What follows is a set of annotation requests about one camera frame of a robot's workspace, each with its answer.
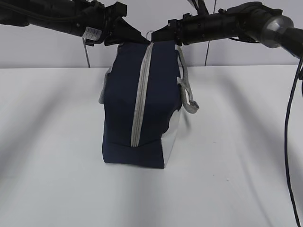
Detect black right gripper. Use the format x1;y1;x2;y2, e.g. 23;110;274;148
151;13;239;45

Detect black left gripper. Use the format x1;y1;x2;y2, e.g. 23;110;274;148
81;1;150;46

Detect navy blue lunch bag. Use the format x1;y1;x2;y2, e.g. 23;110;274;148
99;41;199;169

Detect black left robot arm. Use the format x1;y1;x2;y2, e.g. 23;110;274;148
0;0;149;46

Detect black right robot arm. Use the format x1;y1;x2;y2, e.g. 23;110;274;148
151;1;303;59

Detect black cable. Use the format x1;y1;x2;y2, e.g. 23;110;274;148
284;58;303;227

